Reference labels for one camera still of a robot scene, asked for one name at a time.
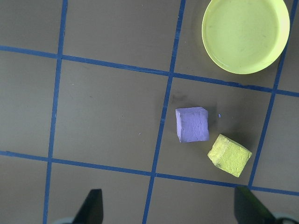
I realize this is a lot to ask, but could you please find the yellow foam block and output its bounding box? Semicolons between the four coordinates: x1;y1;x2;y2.
207;133;253;178

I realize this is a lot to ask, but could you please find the purple foam block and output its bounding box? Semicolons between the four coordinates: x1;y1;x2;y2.
175;106;210;143

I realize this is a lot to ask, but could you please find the yellow plate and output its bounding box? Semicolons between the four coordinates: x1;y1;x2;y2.
201;0;291;75

